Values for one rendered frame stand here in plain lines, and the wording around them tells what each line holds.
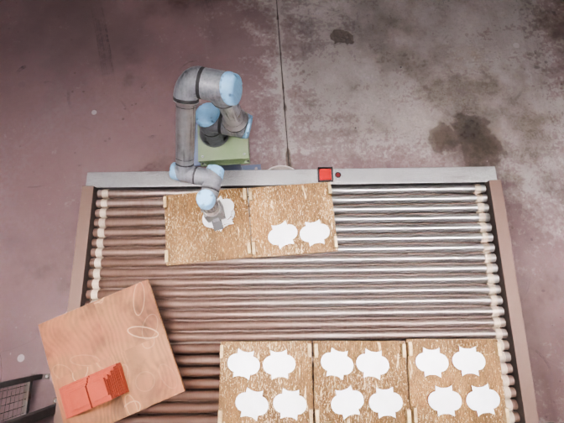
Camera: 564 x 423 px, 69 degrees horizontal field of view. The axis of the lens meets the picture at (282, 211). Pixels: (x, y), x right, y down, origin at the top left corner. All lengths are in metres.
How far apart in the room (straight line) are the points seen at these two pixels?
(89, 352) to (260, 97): 2.19
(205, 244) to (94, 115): 1.87
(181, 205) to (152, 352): 0.69
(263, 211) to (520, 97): 2.45
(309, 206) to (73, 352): 1.23
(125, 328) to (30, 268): 1.56
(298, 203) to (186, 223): 0.55
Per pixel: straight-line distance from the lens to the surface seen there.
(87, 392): 1.86
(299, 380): 1.96
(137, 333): 1.95
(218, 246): 2.00
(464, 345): 2.10
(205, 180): 1.73
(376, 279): 2.01
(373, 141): 3.24
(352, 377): 1.98
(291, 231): 1.98
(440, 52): 3.77
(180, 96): 1.62
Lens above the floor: 2.88
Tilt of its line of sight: 75 degrees down
